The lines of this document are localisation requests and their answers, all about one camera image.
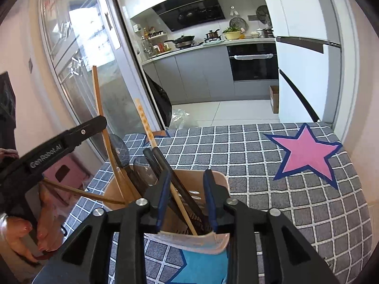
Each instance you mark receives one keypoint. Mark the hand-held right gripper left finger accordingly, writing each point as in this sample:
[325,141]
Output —
[164,201]

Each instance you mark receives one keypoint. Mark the white refrigerator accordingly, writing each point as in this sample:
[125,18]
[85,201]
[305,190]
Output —
[302,65]

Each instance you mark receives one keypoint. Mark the black trash bag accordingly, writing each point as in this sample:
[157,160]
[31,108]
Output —
[160,100]

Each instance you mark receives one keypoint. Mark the dark cooking pot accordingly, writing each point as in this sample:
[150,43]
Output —
[212,35]

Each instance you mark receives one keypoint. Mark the yellow bowl with greens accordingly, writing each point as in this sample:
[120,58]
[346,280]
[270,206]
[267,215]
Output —
[232,35]

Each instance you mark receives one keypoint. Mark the grey kitchen cabinet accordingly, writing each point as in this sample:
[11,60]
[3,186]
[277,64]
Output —
[192,74]

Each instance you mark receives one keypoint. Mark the lidded pot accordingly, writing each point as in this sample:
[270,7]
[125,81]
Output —
[265,32]

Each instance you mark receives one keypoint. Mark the rack of seasoning bottles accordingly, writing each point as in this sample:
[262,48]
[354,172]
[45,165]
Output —
[154,43]

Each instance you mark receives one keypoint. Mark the glass sliding door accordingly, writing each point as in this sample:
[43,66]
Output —
[83,50]

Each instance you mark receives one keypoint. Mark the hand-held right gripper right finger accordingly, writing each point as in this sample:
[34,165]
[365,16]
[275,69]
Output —
[208,201]

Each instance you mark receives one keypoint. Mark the clear plastic spoon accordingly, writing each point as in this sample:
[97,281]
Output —
[145,171]

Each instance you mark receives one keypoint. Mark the long wooden chopstick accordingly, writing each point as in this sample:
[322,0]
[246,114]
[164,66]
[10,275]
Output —
[128,186]

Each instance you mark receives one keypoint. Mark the patterned-end wooden chopstick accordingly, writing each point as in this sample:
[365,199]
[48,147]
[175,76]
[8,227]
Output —
[144,121]

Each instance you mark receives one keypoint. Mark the round hanging strainer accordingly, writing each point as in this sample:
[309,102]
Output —
[237,23]

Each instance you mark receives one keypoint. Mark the cardboard box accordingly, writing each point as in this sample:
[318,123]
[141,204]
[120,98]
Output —
[274,99]

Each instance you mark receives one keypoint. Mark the beige plastic utensil holder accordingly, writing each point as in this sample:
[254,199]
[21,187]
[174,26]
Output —
[219,183]

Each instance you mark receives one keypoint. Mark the black wok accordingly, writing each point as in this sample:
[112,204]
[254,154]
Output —
[182,40]

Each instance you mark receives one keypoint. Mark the clear plastic bag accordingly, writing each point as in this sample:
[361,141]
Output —
[183,119]

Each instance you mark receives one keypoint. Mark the checked grey tablecloth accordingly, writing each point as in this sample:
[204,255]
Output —
[251,159]

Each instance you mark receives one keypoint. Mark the black built-in oven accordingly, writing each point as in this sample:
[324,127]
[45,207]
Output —
[253,63]

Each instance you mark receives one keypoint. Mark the black range hood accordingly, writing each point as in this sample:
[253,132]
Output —
[192,11]

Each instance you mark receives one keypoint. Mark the pink stool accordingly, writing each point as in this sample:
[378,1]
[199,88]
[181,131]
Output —
[68,174]

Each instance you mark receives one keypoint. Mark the plain wooden chopstick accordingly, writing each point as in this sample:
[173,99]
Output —
[88,193]

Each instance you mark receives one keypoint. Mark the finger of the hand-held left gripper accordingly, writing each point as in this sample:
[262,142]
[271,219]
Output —
[88,128]

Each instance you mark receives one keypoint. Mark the person's left hand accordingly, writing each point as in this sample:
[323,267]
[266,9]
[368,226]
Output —
[50,222]

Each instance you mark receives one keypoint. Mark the round hanging rack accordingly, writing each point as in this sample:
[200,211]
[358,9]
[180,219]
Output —
[263,14]

